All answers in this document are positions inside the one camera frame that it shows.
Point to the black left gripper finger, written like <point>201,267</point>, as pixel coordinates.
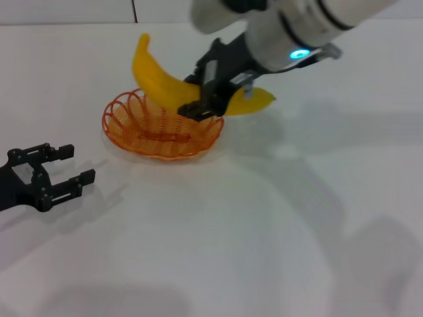
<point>86,178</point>
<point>64,151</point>

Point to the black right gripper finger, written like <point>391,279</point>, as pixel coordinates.
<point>193,78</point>
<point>195,110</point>

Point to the yellow banana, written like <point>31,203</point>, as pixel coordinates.
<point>155,82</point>

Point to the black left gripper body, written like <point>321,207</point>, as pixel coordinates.
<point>16,188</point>

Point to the orange woven plastic basket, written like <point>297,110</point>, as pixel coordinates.
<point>158,138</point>

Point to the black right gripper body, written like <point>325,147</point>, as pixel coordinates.
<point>231,62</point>

